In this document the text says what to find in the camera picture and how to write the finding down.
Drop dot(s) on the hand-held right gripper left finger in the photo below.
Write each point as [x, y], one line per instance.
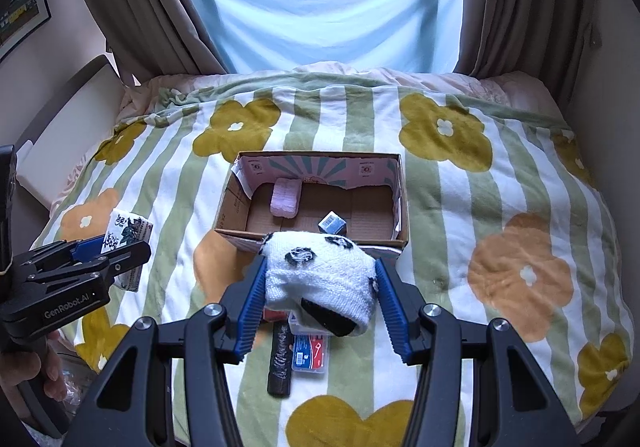
[251, 309]

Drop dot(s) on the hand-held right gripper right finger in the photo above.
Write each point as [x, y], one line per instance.
[392, 312]

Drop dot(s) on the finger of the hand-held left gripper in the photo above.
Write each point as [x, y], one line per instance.
[127, 259]
[85, 247]

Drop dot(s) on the printed tissue packet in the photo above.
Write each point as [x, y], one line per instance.
[127, 229]

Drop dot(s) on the white black knitted sock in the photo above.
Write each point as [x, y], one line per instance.
[320, 277]

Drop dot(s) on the cardboard box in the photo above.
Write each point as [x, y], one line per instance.
[320, 199]

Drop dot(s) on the person's left hand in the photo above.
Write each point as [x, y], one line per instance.
[52, 367]

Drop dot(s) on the small red packet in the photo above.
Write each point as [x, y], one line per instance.
[274, 315]

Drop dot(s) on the black roll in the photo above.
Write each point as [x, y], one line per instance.
[280, 362]

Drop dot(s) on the blue clear plastic case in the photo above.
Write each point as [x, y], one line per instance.
[310, 354]

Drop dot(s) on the clear plastic bag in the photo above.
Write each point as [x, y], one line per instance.
[75, 377]

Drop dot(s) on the small blue box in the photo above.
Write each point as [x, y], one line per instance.
[331, 223]

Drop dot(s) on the pink sponge block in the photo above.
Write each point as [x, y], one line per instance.
[285, 197]

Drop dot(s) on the white headboard panel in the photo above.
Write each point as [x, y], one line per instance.
[70, 127]

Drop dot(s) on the flower striped blanket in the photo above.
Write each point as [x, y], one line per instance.
[475, 187]

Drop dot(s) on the beige curtain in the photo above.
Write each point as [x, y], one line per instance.
[520, 2]
[145, 2]

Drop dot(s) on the light blue sheer curtain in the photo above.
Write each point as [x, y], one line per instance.
[325, 2]

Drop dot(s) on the framed wall picture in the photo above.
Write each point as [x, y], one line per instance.
[22, 12]

